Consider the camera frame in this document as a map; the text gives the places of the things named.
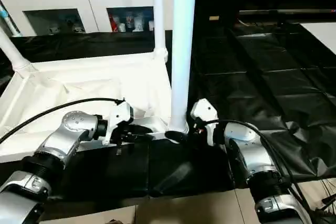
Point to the white flat board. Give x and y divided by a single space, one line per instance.
326 35

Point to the white plastic table top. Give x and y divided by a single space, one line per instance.
79 82

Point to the small tan tag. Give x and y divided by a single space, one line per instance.
214 18

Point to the black plastic mat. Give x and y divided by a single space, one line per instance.
273 87

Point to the black metal rail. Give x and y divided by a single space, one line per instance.
289 11

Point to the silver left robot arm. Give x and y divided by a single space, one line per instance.
68 129

